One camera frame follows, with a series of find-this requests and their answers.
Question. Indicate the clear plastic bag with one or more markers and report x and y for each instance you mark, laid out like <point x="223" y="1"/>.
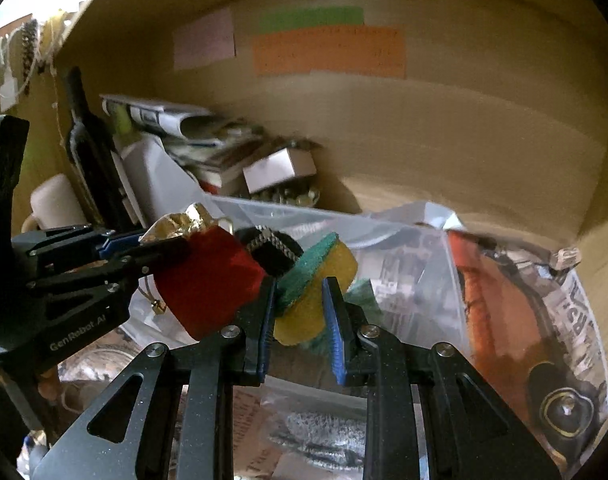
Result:
<point x="433" y="280"/>

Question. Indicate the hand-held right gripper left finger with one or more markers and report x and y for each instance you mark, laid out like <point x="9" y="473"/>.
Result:
<point x="265" y="332"/>

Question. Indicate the green sticky note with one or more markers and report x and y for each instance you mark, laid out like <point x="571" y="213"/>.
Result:
<point x="311" y="19"/>

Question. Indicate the grey knitted cloth in bag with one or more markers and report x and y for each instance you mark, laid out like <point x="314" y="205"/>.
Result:
<point x="319" y="435"/>

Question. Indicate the white mug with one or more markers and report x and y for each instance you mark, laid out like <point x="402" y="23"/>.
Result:
<point x="54" y="205"/>

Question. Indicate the red velvet pouch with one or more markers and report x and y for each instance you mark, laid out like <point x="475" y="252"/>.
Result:
<point x="209" y="285"/>

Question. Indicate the stack of books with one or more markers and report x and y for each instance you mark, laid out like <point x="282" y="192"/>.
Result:
<point x="214" y="152"/>

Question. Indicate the pink sticky note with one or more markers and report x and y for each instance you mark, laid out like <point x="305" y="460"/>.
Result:
<point x="204" y="40"/>

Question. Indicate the gold foil wrapper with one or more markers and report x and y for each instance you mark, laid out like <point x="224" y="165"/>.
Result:
<point x="181" y="222"/>

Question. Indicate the small grey cardboard box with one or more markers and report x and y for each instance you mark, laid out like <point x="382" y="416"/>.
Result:
<point x="279" y="166"/>

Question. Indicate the dark glass bottle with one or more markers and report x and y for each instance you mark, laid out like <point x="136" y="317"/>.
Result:
<point x="91" y="160"/>

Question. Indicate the rolled newspaper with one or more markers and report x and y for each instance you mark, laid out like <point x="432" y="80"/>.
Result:
<point x="159" y="112"/>

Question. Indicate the orange packet in bag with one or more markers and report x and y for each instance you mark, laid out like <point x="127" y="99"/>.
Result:
<point x="503" y="310"/>

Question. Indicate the yellow green sponge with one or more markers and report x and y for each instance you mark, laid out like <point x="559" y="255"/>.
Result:
<point x="314" y="285"/>

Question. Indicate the orange sticky note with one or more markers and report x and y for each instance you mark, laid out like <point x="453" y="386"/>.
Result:
<point x="329" y="52"/>

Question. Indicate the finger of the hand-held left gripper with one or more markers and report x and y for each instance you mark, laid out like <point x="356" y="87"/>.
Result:
<point x="134" y="262"/>
<point x="121" y="244"/>

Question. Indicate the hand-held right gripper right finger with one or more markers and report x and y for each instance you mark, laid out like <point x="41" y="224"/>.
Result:
<point x="335" y="332"/>

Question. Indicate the white plastic container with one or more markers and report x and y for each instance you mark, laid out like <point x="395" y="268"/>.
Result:
<point x="154" y="180"/>

